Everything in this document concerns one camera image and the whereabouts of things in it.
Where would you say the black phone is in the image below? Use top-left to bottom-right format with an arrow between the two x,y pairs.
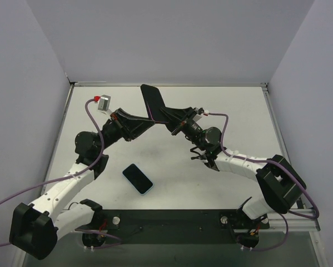
140,84 -> 167,124

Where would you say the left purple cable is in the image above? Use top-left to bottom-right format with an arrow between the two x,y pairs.
0,100 -> 122,248

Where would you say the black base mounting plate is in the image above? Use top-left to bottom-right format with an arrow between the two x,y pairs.
80,209 -> 270,245

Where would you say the phone in light blue case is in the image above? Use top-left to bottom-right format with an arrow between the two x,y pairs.
122,164 -> 153,195

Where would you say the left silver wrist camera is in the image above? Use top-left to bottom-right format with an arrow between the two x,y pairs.
94,95 -> 112,115

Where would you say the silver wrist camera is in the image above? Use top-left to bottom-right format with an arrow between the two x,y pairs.
94,95 -> 112,115
193,108 -> 210,122

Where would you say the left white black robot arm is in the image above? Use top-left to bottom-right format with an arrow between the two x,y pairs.
9,108 -> 155,260

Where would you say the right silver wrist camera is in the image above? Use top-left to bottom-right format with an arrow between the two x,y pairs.
193,108 -> 210,122

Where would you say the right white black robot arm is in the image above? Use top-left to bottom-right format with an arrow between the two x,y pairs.
161,107 -> 306,220

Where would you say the aluminium table frame rail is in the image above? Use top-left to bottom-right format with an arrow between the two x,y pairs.
21,81 -> 321,234

